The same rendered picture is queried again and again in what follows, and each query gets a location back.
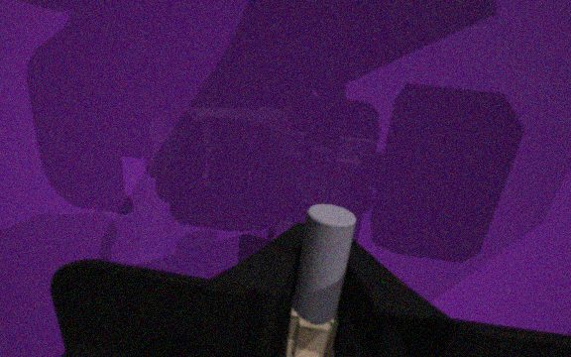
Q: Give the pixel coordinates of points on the grey cylinder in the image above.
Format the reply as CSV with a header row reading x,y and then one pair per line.
x,y
326,245

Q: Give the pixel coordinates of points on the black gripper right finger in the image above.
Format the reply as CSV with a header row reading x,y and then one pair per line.
x,y
380,316

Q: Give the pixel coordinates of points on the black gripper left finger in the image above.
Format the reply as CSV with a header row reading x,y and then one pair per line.
x,y
241,312

